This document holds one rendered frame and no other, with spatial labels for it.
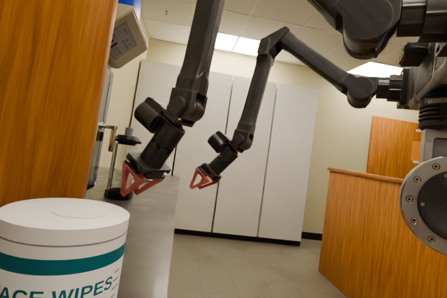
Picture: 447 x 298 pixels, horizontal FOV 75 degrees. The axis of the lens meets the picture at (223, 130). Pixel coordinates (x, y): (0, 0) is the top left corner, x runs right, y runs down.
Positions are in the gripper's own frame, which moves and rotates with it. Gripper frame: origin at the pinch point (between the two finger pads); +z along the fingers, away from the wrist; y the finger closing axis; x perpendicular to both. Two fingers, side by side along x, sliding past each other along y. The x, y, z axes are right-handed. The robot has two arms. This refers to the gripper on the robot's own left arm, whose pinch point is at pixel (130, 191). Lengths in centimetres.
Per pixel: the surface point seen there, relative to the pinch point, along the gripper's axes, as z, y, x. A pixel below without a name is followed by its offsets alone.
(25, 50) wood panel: -14.9, 18.4, -30.3
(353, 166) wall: -37, -452, 31
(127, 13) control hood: -33.8, 2.2, -29.2
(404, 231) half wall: -19, -198, 87
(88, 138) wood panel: -7.1, 10.0, -10.4
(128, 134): 3.9, -30.6, -34.2
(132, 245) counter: 6.9, 2.3, 9.8
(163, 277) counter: -0.2, 10.2, 22.1
